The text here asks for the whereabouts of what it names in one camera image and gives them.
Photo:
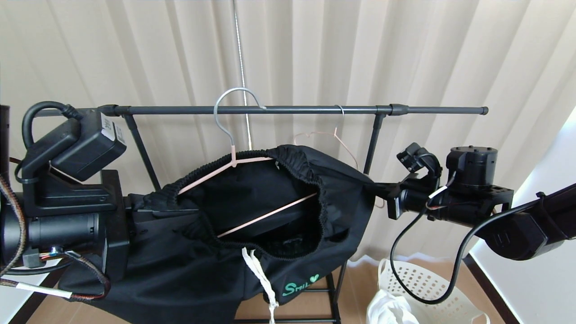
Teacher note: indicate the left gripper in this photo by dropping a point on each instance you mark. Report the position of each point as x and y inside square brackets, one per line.
[114, 225]

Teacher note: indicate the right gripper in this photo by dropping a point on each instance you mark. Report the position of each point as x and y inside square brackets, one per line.
[418, 202]

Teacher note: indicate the black shorts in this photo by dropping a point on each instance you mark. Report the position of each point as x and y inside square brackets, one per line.
[180, 270]

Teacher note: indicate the white garment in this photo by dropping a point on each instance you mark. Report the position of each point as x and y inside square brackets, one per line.
[391, 312]

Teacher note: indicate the pink clothes hanger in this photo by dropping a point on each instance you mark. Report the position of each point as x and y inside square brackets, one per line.
[342, 117]
[216, 117]

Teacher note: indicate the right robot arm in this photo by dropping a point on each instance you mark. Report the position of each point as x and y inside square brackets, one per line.
[517, 225]

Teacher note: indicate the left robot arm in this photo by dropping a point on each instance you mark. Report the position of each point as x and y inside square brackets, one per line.
[3, 135]

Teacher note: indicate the white laundry basket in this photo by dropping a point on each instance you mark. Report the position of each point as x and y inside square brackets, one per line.
[432, 292]

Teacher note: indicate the black clothes rack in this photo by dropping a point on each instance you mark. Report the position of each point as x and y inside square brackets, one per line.
[315, 109]

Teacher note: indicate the beige curtain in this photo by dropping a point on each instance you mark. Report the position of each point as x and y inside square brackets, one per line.
[135, 54]

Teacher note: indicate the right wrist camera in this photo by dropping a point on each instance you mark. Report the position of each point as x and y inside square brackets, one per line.
[411, 157]

